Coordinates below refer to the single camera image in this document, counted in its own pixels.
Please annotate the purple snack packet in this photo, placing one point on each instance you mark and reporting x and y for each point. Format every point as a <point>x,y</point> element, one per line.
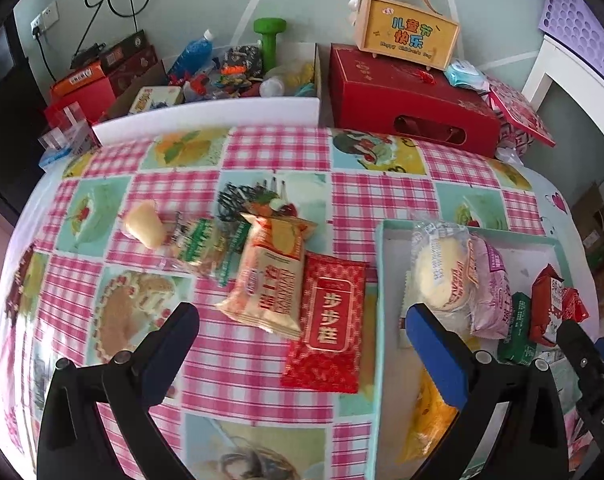
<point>491,285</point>

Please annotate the black flat box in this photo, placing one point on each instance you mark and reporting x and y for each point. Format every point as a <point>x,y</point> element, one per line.
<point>124,50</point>

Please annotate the purple perforated board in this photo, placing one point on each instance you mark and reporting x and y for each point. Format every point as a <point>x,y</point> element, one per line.
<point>581,25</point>

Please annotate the blue plastic bottle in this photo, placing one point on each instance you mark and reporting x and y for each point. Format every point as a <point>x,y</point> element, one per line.
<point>194,55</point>

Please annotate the black power adapter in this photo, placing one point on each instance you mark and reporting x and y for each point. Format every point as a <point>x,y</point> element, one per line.
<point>89,55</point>

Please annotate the green cookie packet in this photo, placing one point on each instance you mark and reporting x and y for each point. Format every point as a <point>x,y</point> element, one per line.
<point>202,250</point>

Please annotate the yellow toy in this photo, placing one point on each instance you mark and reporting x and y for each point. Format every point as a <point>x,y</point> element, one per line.
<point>299,76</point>

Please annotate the yellow jelly cup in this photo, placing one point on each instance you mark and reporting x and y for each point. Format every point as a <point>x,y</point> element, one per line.
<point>144,225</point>

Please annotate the light blue packet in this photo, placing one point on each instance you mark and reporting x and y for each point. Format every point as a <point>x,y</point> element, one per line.
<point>52,157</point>

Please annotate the black cabinet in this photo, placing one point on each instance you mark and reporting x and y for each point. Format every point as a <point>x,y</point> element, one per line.
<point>7,125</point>

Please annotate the green dumbbell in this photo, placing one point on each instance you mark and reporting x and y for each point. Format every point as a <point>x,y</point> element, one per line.
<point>271,42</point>

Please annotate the white wall socket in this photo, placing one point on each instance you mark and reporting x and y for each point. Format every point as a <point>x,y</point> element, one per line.
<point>44,19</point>

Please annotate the brown cardboard box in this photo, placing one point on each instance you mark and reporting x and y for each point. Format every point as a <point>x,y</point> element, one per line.
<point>599,240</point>

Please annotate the red gold-label packet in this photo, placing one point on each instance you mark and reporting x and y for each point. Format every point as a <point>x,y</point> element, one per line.
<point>327,320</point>

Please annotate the dark red white-label packet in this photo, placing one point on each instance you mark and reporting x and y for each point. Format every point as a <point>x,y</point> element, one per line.
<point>544,305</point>

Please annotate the small green snack packet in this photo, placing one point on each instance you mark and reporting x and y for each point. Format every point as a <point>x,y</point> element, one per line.
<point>516,330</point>

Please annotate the orange-yellow snack packet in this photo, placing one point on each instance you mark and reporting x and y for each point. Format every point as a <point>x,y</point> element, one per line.
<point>429,415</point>

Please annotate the mint green tray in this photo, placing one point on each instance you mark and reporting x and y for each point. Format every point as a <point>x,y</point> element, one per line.
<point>526,255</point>

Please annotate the black patterned pouch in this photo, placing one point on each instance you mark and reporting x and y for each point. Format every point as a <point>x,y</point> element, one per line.
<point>242,62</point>

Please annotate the cream and orange snack packet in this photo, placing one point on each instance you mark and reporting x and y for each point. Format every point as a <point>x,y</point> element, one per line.
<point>272,280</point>

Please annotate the light blue wipes pack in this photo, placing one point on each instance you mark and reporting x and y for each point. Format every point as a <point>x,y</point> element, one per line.
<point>464,75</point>

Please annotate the large red gift box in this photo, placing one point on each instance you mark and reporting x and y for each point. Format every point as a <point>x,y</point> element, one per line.
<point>381,95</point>

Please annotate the dark red box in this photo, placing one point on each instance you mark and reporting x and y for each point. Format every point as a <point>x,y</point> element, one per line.
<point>137,70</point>

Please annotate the white and yellow tin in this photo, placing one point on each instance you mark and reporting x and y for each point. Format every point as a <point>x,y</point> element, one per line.
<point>154,100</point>

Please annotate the clear plastic boxes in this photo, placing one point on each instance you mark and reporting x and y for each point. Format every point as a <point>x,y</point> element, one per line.
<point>69,127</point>

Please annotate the white furniture frame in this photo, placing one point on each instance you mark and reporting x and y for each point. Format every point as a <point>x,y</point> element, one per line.
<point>546,60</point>

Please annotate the round white bun packet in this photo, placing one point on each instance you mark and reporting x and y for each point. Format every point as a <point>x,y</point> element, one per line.
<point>439,270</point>

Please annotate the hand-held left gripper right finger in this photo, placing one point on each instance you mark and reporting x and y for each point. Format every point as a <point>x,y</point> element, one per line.
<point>436,355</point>

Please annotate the orange cardboard box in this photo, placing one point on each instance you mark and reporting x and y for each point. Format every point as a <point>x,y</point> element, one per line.
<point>79,80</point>

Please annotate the pink checked tablecloth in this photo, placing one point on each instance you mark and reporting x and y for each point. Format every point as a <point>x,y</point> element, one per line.
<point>282,155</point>

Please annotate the cardboard box of toys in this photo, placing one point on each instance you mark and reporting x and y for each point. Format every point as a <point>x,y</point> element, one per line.
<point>142,85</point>

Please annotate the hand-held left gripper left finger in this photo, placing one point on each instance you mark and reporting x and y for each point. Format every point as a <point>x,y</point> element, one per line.
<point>172,350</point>

